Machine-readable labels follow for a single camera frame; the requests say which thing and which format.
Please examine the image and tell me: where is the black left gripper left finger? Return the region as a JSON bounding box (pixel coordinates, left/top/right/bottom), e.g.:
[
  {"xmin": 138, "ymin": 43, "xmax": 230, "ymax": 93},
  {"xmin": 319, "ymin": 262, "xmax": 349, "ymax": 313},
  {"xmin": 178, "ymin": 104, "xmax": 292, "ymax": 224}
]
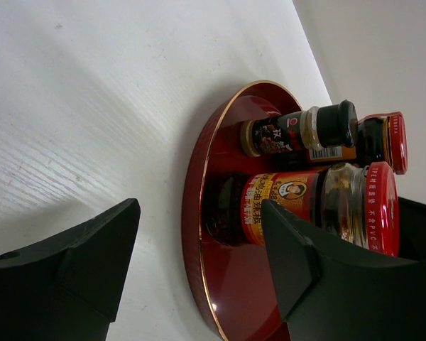
[{"xmin": 0, "ymin": 198, "xmax": 141, "ymax": 340}]

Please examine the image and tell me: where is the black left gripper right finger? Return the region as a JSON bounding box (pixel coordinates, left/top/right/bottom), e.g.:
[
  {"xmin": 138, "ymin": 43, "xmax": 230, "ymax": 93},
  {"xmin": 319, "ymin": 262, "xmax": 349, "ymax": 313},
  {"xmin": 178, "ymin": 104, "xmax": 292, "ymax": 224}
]
[{"xmin": 261, "ymin": 198, "xmax": 426, "ymax": 340}]

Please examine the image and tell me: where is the short red lid chili jar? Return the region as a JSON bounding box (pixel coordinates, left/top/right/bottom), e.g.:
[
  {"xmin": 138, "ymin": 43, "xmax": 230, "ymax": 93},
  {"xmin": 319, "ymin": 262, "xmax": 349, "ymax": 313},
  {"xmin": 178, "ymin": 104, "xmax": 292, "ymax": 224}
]
[{"xmin": 202, "ymin": 161, "xmax": 400, "ymax": 256}]

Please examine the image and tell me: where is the tall red lid chili jar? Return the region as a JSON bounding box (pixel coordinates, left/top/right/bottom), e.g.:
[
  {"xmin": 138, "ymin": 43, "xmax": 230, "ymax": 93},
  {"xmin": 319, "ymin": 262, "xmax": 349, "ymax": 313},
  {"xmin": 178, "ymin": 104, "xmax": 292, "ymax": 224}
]
[{"xmin": 274, "ymin": 112, "xmax": 408, "ymax": 175}]

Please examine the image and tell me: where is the black cap pepper jar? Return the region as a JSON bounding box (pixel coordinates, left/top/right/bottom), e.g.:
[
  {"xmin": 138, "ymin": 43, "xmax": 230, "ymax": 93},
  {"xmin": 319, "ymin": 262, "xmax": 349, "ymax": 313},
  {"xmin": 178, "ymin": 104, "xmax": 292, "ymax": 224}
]
[{"xmin": 240, "ymin": 99, "xmax": 358, "ymax": 157}]

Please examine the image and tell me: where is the round red lacquer tray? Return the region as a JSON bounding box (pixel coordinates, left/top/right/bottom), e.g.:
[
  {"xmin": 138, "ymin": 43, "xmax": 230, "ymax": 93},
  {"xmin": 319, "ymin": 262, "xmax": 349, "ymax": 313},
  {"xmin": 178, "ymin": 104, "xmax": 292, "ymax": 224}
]
[{"xmin": 181, "ymin": 80, "xmax": 300, "ymax": 340}]

